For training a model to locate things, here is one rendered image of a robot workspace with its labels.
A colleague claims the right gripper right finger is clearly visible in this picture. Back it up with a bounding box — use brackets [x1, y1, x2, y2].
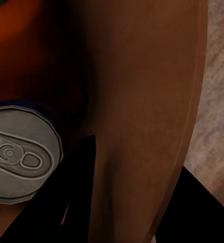
[155, 166, 224, 243]

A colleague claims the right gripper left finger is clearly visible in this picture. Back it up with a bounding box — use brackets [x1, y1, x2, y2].
[0, 135, 96, 243]

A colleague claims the trash can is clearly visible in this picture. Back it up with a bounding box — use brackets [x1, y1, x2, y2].
[0, 0, 208, 243]

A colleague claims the can of soda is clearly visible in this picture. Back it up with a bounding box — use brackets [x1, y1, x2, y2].
[0, 0, 73, 102]
[0, 65, 88, 118]
[0, 99, 69, 205]

